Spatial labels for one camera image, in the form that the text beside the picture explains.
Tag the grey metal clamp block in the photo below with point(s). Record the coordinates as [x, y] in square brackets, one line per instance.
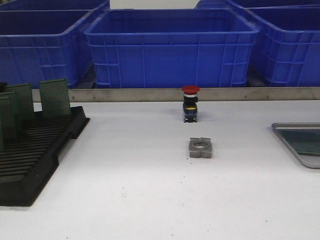
[200, 147]

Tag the black slotted board rack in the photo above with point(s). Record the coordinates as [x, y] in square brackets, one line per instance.
[29, 160]

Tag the red emergency stop button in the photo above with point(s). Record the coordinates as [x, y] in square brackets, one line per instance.
[190, 99]

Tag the blue plastic crate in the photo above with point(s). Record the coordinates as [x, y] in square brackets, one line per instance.
[212, 4]
[247, 4]
[47, 5]
[286, 52]
[44, 45]
[170, 48]

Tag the green perforated circuit board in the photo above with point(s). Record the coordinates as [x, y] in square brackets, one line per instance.
[24, 98]
[54, 97]
[13, 98]
[6, 122]
[305, 143]

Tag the silver metal tray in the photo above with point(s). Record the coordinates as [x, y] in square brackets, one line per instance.
[309, 161]

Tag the metal shelving rack frame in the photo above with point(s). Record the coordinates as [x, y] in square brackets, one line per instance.
[100, 95]

